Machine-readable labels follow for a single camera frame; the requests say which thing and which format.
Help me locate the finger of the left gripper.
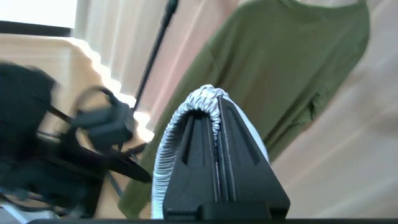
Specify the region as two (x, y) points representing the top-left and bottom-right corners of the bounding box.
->
(105, 154), (152, 184)

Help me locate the black clothes rack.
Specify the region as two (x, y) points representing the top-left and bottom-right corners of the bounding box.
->
(132, 0), (180, 111)

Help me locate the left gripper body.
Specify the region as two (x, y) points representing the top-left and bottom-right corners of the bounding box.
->
(30, 136), (106, 215)

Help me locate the beige curtain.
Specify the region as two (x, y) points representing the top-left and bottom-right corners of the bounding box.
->
(74, 0), (398, 218)

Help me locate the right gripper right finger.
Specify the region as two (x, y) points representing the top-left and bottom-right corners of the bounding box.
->
(216, 96), (291, 220)

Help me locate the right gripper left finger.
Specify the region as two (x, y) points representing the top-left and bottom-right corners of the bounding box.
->
(162, 108), (220, 220)

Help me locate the pale grey garment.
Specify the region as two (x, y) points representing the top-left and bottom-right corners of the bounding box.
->
(150, 83), (270, 220)

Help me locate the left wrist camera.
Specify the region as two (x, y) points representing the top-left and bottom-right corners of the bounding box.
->
(71, 99), (136, 153)

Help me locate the green long-sleeved shirt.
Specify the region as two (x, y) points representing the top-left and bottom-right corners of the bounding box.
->
(118, 0), (371, 218)

